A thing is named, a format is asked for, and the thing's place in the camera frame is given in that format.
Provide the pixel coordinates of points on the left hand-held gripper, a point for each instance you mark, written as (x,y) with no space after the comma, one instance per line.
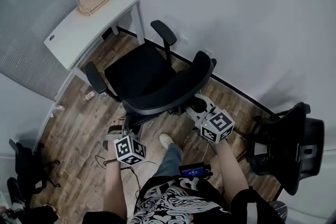
(130,150)

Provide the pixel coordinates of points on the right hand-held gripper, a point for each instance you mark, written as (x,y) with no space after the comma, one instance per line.
(217,126)

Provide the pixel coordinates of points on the black office chair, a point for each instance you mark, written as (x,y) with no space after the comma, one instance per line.
(136,73)

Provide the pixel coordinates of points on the person's right forearm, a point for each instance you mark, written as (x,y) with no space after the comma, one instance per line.
(231,170)

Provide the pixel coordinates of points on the person's left forearm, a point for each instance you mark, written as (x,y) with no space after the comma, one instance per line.
(114,186)

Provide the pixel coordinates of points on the black mesh swivel chair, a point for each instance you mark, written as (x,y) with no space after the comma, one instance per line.
(288,147)

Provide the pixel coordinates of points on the black chair with star base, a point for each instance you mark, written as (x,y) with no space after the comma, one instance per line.
(29,165)

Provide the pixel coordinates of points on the white desk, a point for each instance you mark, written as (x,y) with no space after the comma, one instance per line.
(86,26)

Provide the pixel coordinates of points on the black wrist band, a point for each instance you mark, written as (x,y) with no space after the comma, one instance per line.
(110,162)

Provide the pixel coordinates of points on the person's white shoe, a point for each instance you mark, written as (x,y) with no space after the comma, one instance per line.
(166,140)

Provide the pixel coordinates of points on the small floor socket box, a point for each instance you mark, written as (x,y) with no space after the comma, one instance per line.
(89,96)

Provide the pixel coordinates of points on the person's grey trouser leg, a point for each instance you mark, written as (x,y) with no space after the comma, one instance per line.
(170,162)

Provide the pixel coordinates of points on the black device with blue screen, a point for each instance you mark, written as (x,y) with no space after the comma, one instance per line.
(193,170)

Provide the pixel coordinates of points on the black patterned t-shirt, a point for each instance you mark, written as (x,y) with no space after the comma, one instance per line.
(178,204)

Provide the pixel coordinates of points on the black bag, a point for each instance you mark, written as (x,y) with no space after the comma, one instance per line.
(34,215)

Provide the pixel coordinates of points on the dark ribbed cushion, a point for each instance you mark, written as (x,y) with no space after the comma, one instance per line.
(277,211)

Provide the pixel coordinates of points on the beige woven folded mat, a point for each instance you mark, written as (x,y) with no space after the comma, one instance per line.
(94,2)

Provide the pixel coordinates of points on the white wall outlet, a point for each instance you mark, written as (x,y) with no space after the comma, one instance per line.
(208,51)

